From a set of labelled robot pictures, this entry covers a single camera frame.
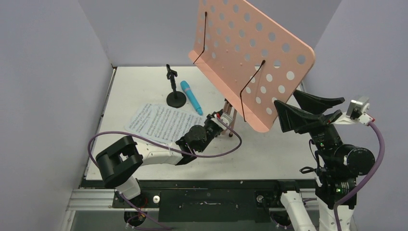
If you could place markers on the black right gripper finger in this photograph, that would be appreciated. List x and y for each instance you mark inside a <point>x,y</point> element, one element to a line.
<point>295,119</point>
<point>314,104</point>

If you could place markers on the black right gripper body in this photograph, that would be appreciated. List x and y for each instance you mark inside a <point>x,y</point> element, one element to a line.
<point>318,122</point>

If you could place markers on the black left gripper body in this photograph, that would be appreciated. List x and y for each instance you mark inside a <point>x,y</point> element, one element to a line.
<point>210,131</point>

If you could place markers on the pink folding music stand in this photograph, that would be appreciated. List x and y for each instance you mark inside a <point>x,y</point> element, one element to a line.
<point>249,58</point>

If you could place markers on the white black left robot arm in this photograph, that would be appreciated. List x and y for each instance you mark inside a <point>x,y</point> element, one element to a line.
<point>118,162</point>

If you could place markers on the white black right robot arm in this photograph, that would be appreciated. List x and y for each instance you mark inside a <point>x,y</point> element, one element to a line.
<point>338,164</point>

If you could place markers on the upper sheet music page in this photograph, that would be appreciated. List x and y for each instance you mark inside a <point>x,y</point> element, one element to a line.
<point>166,124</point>

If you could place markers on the sheet music page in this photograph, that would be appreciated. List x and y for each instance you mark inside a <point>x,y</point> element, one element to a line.
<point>166,124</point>
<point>140,120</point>

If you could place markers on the black microphone desk stand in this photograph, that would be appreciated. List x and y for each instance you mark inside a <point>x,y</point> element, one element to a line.
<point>175,99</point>

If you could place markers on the blue toy microphone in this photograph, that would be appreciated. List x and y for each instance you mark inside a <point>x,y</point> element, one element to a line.
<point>187,90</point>

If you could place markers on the lower sheet music page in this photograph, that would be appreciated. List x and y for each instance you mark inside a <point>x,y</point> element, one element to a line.
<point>140,120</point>

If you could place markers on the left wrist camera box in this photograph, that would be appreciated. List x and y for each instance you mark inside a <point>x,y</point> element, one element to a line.
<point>226,119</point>

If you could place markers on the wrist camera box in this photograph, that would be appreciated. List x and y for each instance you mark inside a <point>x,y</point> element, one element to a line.
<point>357,110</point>
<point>226,119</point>

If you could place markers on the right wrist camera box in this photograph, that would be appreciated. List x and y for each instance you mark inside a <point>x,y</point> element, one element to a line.
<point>357,110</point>

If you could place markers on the aluminium mounting rail frame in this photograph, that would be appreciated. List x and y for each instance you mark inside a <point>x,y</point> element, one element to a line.
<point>180,209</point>

